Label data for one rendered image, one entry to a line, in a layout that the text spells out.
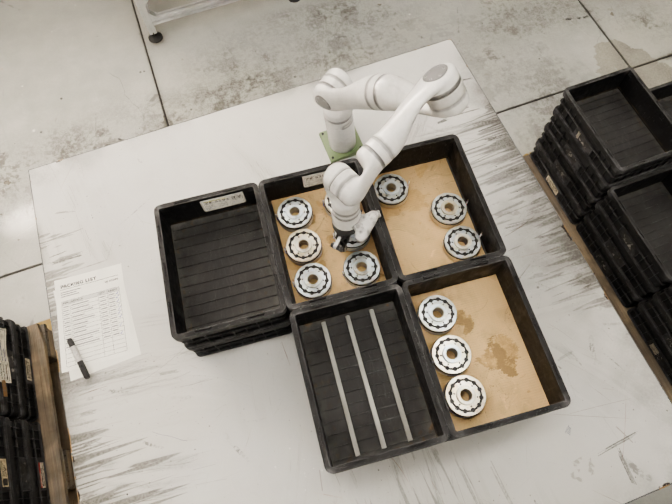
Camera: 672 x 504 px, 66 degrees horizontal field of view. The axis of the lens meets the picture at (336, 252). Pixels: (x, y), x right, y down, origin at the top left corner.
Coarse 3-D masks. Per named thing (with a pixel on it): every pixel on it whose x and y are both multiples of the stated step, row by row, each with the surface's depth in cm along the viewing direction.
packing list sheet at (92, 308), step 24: (120, 264) 165; (72, 288) 162; (96, 288) 162; (120, 288) 161; (72, 312) 159; (96, 312) 159; (120, 312) 158; (72, 336) 156; (96, 336) 156; (120, 336) 155; (72, 360) 153; (96, 360) 153; (120, 360) 153
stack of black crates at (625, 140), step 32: (576, 96) 205; (608, 96) 210; (640, 96) 201; (544, 128) 220; (576, 128) 200; (608, 128) 204; (640, 128) 203; (544, 160) 230; (576, 160) 207; (608, 160) 188; (640, 160) 198; (576, 192) 215
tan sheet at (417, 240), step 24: (408, 168) 160; (432, 168) 160; (408, 192) 157; (432, 192) 157; (456, 192) 156; (384, 216) 154; (408, 216) 154; (408, 240) 151; (432, 240) 150; (408, 264) 148; (432, 264) 148
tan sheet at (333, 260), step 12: (312, 192) 158; (324, 192) 158; (276, 204) 157; (312, 204) 156; (360, 204) 156; (324, 216) 155; (312, 228) 153; (324, 228) 153; (324, 240) 152; (372, 240) 151; (324, 252) 150; (336, 252) 150; (348, 252) 150; (372, 252) 150; (288, 264) 149; (324, 264) 149; (336, 264) 148; (336, 276) 147; (384, 276) 147; (336, 288) 146; (348, 288) 146; (300, 300) 145
